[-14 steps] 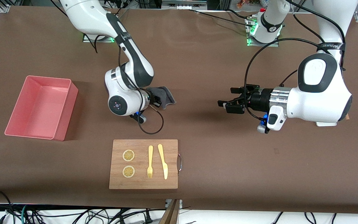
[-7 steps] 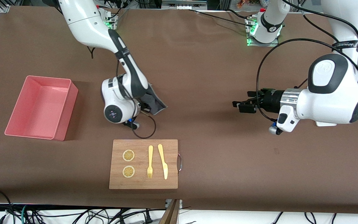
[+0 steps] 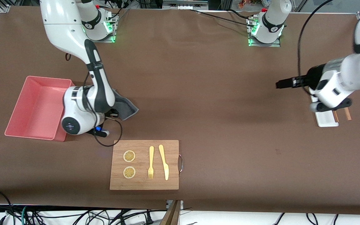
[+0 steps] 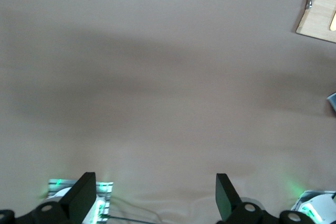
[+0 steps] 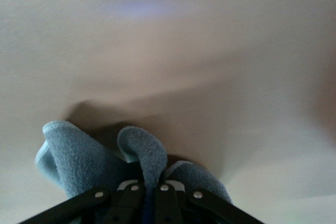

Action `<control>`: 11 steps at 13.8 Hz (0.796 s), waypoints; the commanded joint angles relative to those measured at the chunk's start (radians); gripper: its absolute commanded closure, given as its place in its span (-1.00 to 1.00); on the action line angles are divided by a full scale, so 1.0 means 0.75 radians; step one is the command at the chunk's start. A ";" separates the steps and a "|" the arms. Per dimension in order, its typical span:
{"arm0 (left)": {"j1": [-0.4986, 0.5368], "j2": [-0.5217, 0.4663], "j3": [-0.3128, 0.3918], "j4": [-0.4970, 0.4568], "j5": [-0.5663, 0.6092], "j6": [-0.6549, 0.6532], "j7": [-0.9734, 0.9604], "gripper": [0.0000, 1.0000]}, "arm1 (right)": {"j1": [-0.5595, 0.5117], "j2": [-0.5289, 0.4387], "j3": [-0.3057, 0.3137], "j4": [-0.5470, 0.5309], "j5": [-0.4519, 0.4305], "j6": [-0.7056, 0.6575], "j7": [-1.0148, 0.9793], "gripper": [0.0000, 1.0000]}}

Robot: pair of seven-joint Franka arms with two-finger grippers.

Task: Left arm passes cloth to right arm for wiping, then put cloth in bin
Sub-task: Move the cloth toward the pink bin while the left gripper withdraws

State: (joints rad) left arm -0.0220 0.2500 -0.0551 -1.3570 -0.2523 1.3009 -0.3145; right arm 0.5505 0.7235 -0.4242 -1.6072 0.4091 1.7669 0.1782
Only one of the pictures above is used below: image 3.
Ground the grey and pink cloth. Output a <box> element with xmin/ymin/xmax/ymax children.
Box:
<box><xmin>113</xmin><ymin>89</ymin><xmax>139</xmax><ymax>122</ymax></box>

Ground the white rectangular tray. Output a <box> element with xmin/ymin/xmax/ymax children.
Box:
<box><xmin>308</xmin><ymin>86</ymin><xmax>339</xmax><ymax>128</ymax></box>

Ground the lemon slice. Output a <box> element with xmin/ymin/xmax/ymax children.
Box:
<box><xmin>123</xmin><ymin>166</ymin><xmax>136</xmax><ymax>179</ymax></box>
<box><xmin>123</xmin><ymin>150</ymin><xmax>136</xmax><ymax>163</ymax></box>

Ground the yellow plastic fork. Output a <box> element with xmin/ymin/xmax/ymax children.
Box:
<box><xmin>148</xmin><ymin>146</ymin><xmax>154</xmax><ymax>180</ymax></box>

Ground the yellow plastic knife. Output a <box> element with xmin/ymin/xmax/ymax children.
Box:
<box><xmin>158</xmin><ymin>144</ymin><xmax>169</xmax><ymax>181</ymax></box>

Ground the pink plastic bin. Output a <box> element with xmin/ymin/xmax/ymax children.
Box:
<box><xmin>4</xmin><ymin>76</ymin><xmax>74</xmax><ymax>142</ymax></box>

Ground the wooden cutting board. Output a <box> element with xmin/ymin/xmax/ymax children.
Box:
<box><xmin>109</xmin><ymin>140</ymin><xmax>184</xmax><ymax>191</ymax></box>

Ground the white power strip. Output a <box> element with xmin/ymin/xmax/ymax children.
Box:
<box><xmin>163</xmin><ymin>0</ymin><xmax>209</xmax><ymax>10</ymax></box>

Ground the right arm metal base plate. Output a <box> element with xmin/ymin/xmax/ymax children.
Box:
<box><xmin>85</xmin><ymin>14</ymin><xmax>117</xmax><ymax>43</ymax></box>

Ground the black left base cable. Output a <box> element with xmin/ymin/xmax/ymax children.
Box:
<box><xmin>188</xmin><ymin>9</ymin><xmax>257</xmax><ymax>27</ymax></box>

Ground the black base cable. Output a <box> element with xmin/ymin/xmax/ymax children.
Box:
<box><xmin>97</xmin><ymin>2</ymin><xmax>129</xmax><ymax>24</ymax></box>
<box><xmin>188</xmin><ymin>9</ymin><xmax>257</xmax><ymax>27</ymax></box>

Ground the black right base cable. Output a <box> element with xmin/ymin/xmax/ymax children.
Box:
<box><xmin>97</xmin><ymin>2</ymin><xmax>129</xmax><ymax>24</ymax></box>

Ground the teal floor cable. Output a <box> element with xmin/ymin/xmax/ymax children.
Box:
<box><xmin>20</xmin><ymin>205</ymin><xmax>30</xmax><ymax>225</ymax></box>

